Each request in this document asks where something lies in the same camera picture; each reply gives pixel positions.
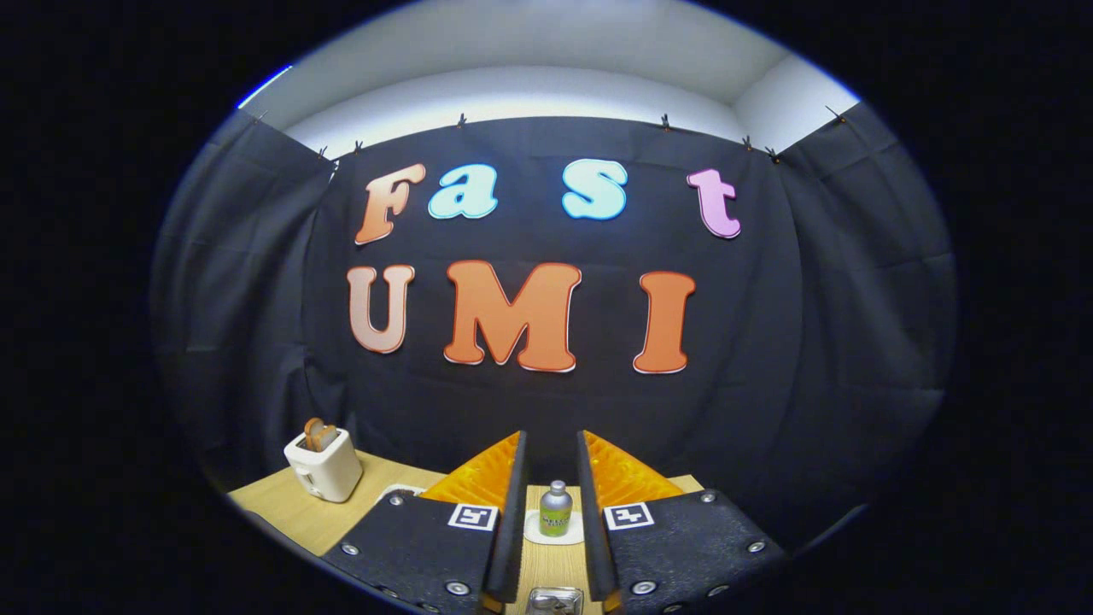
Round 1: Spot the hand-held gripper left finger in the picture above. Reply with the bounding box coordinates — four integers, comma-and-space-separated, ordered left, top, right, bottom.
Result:
323, 430, 530, 615

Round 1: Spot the black backdrop cloth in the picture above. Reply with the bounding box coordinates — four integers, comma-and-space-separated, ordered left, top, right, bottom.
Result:
149, 101, 959, 556

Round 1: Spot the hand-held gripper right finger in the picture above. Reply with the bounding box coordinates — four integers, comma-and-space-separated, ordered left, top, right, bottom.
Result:
576, 430, 788, 615

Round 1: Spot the white toaster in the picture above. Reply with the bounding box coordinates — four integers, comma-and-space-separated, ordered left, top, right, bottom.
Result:
283, 427, 364, 503

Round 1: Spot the white square coaster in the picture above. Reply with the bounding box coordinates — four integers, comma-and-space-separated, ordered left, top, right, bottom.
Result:
523, 510, 586, 546

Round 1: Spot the ceiling light panel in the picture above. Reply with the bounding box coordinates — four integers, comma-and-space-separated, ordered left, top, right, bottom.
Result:
237, 64, 294, 110

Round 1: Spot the green soda bottle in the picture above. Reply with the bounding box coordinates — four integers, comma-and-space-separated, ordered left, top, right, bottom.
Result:
539, 480, 574, 538

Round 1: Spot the perforated metal drain basket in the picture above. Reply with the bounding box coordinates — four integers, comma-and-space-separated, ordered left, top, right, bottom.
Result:
525, 586, 586, 615

